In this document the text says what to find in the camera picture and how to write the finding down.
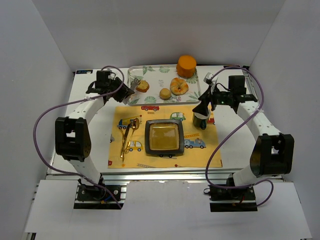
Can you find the tall orange round cake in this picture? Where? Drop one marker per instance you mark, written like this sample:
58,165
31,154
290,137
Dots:
186,66

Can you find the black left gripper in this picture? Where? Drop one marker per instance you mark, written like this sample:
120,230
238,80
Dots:
125,92

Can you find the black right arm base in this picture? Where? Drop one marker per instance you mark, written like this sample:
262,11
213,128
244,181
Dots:
222,200

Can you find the gold fork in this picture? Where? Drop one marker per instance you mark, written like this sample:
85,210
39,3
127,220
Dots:
124,140

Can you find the small round muffin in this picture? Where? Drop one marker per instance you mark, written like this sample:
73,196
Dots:
165,94

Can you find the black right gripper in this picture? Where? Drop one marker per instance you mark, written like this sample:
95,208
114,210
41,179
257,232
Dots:
204,101

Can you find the green mug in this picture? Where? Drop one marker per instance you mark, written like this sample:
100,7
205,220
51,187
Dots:
200,121

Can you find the metal serving tongs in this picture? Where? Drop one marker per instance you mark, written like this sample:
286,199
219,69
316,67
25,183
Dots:
133,87

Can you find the yellow vehicle print placemat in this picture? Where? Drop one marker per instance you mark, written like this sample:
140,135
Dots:
198,144

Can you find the toasted bread slice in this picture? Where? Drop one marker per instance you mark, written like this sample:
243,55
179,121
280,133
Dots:
143,86

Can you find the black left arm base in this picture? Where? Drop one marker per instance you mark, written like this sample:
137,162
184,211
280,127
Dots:
94,198

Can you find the twisted orange bread roll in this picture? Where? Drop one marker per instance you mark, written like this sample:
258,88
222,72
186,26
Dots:
178,86

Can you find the gold spoon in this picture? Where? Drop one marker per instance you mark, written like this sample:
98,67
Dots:
133,128

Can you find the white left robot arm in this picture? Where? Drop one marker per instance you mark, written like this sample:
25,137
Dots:
72,137

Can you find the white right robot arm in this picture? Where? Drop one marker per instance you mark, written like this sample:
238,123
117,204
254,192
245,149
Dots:
272,154

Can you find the leaf patterned white tray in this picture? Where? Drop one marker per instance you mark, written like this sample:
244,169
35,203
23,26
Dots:
159,77

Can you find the aluminium table frame rail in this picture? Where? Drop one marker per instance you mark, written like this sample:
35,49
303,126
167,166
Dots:
122,178

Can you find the dark square plate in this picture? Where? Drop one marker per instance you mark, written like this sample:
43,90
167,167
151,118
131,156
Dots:
164,137

